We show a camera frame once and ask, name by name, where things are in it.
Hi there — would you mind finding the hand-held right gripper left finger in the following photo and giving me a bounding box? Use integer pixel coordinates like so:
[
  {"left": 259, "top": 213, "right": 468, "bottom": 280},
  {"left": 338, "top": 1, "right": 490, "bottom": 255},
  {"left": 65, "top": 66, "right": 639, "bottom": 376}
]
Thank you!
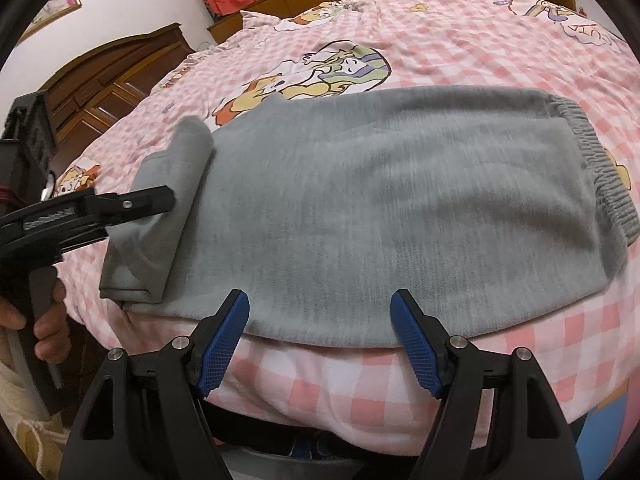
[{"left": 65, "top": 289, "right": 251, "bottom": 480}]

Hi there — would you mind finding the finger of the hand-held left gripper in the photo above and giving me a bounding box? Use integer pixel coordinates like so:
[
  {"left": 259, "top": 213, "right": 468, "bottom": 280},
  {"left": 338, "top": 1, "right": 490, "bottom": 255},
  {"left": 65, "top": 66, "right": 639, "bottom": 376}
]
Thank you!
[
  {"left": 55, "top": 224, "right": 110, "bottom": 257},
  {"left": 82, "top": 185, "right": 176, "bottom": 227}
]

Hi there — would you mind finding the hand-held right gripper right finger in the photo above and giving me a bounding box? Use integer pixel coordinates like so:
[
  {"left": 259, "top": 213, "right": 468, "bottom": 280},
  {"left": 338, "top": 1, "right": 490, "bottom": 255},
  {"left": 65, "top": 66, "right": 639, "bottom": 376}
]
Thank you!
[{"left": 390, "top": 288, "right": 583, "bottom": 480}]

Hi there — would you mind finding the grey knit sweater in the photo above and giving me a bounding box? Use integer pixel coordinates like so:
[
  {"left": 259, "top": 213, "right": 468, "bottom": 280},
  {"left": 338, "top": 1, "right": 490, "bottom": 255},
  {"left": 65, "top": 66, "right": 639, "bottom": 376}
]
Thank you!
[{"left": 99, "top": 85, "right": 640, "bottom": 351}]

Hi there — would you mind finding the person's left hand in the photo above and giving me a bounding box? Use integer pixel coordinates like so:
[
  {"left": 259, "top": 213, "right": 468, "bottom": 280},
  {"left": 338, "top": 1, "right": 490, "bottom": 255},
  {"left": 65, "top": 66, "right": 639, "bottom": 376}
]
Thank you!
[{"left": 0, "top": 279, "right": 72, "bottom": 365}]

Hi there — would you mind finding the wooden headboard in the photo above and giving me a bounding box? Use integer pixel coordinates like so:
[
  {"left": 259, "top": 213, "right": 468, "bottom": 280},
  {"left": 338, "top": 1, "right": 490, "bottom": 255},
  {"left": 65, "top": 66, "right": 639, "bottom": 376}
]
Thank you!
[{"left": 37, "top": 22, "right": 197, "bottom": 161}]

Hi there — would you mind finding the pink checked cartoon blanket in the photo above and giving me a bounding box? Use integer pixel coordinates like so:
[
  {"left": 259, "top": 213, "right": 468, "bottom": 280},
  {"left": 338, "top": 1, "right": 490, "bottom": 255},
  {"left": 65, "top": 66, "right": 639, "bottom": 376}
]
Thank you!
[{"left": 47, "top": 0, "right": 640, "bottom": 446}]

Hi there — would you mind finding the framed wall picture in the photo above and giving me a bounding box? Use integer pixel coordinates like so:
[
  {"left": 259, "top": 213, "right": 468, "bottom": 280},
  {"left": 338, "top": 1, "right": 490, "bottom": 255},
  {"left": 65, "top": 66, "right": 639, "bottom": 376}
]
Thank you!
[{"left": 20, "top": 0, "right": 82, "bottom": 43}]

